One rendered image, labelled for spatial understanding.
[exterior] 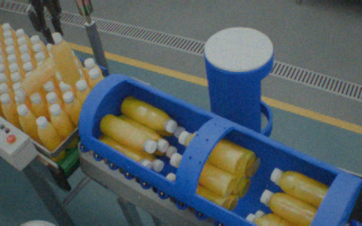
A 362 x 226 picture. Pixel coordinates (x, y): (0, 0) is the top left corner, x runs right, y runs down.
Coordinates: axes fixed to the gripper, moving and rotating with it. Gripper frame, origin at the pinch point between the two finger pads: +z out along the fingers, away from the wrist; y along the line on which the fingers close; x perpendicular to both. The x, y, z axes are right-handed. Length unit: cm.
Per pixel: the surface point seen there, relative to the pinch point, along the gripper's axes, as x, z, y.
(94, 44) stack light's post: 24, 44, 35
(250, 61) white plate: -48, 38, 46
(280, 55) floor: -18, 148, 165
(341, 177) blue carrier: -98, 15, -4
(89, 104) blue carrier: -17.6, 18.4, -9.4
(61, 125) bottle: 1.1, 36.2, -11.8
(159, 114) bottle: -36.0, 26.0, 1.1
